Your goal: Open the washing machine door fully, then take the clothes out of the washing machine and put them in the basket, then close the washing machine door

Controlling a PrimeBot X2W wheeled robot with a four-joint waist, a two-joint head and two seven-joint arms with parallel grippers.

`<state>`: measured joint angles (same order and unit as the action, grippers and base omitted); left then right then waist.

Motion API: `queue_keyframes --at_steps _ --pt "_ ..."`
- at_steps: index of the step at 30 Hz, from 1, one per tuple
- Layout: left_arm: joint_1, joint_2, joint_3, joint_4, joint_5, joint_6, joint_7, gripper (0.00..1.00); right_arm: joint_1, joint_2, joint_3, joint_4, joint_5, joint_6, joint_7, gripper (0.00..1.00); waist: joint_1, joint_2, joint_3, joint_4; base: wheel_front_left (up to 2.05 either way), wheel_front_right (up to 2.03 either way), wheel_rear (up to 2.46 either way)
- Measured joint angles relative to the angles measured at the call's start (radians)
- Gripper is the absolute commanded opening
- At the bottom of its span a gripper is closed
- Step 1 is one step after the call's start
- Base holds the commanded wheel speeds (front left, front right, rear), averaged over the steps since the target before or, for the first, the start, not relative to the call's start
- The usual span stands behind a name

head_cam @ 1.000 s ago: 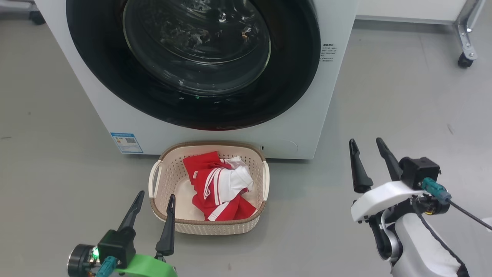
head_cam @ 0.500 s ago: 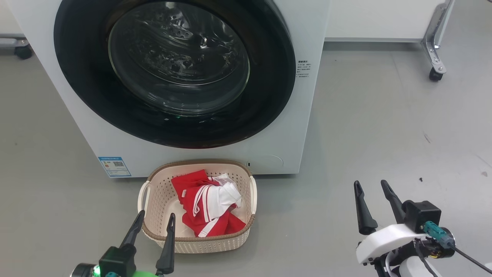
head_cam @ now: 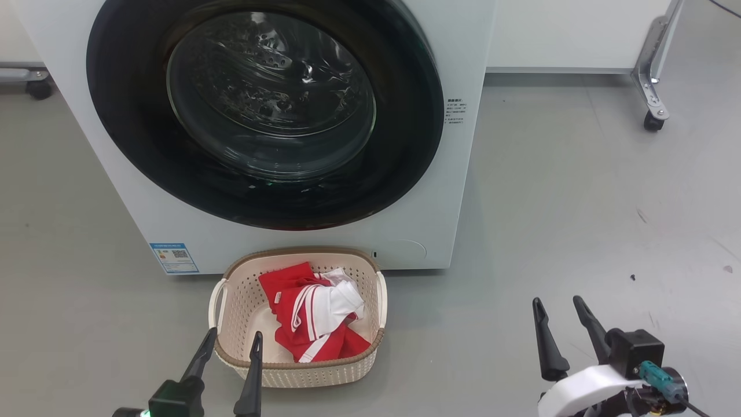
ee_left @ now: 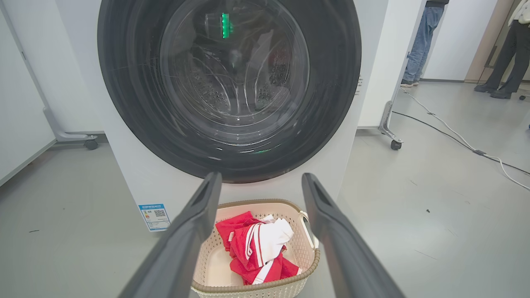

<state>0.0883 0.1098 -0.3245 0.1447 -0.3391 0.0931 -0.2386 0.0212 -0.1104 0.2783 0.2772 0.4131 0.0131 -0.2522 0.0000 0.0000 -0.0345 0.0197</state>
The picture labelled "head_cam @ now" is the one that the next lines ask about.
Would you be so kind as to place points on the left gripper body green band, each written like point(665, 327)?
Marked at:
point(136, 413)

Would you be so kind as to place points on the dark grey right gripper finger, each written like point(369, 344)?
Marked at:
point(590, 321)
point(550, 353)

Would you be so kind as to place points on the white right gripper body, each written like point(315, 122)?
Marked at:
point(579, 388)

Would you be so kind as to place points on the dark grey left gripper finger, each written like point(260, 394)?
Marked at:
point(253, 382)
point(200, 359)

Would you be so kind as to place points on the red and white garment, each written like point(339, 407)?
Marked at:
point(312, 313)

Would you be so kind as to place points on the washing machine round door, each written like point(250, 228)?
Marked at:
point(133, 145)

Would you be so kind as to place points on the cream perforated laundry basket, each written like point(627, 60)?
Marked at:
point(243, 313)

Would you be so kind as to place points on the white washing machine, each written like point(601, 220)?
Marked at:
point(463, 191)

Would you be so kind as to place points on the blue energy label sticker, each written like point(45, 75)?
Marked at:
point(173, 258)

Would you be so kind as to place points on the metal foot with caster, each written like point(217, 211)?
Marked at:
point(651, 75)
point(35, 81)

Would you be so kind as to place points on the white partition panel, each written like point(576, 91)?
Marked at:
point(567, 35)

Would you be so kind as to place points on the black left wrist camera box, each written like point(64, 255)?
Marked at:
point(176, 399)

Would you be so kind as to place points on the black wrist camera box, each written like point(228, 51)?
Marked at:
point(176, 399)
point(637, 350)

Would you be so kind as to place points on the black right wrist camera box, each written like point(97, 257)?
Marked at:
point(637, 350)

